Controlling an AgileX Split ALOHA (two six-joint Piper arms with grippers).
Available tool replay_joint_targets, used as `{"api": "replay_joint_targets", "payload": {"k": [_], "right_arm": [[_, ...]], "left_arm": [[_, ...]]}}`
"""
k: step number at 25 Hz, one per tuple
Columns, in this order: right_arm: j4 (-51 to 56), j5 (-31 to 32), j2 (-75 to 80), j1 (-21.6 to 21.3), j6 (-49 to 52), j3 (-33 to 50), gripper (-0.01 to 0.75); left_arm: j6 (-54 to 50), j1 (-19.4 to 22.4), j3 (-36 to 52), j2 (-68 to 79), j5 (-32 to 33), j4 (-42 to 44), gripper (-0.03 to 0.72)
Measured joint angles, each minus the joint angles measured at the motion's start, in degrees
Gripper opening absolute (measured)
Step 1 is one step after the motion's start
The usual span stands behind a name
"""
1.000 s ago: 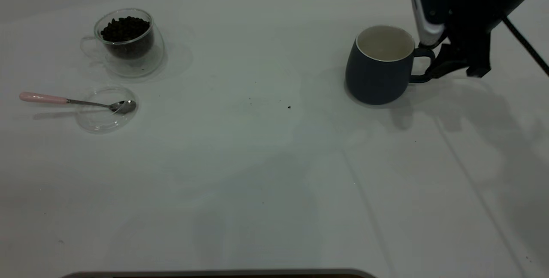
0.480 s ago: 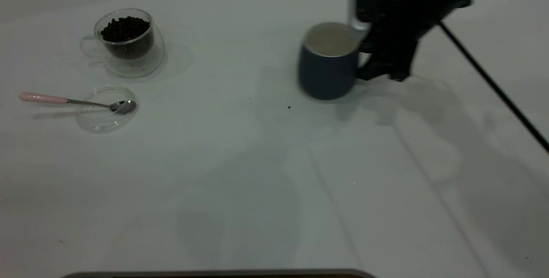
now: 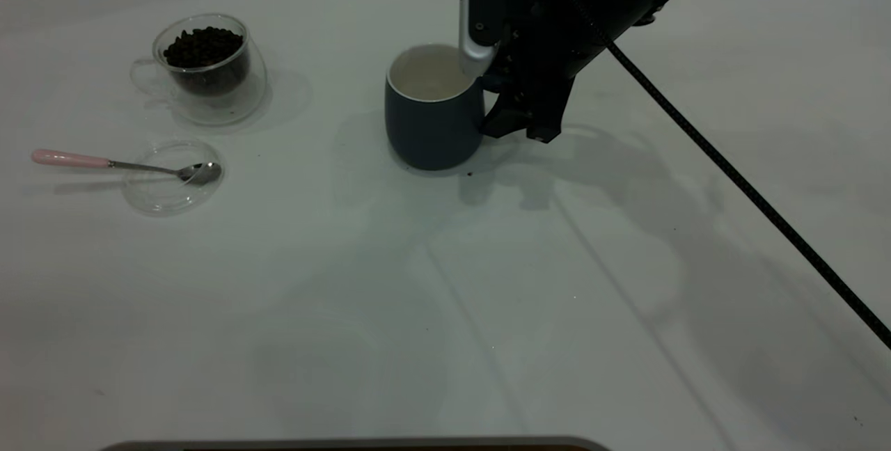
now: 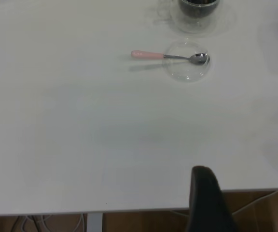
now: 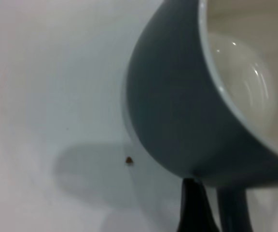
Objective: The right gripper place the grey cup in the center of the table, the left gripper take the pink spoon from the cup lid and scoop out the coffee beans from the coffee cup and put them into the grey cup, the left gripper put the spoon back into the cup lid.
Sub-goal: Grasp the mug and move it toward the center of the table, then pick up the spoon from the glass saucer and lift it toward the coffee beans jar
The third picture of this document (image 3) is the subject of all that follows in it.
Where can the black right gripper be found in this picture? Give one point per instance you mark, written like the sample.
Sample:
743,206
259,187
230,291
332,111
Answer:
539,26

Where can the dark blue grey ceramic mug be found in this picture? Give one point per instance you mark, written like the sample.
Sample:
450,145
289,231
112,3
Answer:
431,131

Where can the dark coffee beans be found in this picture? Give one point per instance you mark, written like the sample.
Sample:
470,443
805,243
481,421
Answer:
202,47

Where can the clear glass lid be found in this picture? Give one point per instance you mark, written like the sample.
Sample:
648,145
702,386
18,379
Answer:
167,197

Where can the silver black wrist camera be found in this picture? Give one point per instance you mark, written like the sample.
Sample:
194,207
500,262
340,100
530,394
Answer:
480,5

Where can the clear double wall glass cup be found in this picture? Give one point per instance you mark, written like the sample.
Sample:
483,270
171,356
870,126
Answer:
233,106

